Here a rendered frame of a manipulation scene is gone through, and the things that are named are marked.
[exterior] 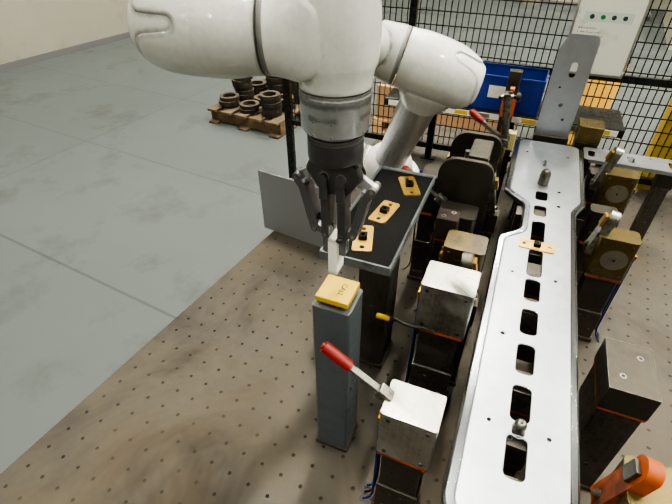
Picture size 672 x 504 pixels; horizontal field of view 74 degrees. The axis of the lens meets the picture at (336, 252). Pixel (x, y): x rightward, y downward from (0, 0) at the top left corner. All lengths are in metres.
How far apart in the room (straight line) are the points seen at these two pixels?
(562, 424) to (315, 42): 0.69
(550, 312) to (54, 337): 2.23
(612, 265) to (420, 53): 0.69
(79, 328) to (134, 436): 1.44
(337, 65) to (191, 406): 0.92
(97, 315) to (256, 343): 1.45
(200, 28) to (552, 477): 0.77
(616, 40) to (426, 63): 1.13
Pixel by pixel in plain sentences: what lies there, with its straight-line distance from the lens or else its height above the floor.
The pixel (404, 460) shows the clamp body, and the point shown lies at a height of 0.95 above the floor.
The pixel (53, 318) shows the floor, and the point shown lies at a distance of 2.72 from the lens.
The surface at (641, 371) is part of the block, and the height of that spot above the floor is 1.03.
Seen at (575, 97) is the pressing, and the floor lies 1.14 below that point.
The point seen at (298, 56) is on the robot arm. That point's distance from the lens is 0.52.
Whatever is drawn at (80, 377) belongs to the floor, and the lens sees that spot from 2.37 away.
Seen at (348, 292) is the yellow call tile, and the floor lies 1.16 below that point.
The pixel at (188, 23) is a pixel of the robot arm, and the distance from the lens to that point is 0.55.
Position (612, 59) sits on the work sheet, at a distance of 2.09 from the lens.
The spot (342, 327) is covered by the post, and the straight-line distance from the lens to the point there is 0.77.
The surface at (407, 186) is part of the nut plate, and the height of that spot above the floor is 1.17.
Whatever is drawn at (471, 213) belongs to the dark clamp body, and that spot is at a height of 1.08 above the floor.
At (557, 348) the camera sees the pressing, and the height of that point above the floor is 1.00.
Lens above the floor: 1.68
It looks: 38 degrees down
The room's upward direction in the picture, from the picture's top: straight up
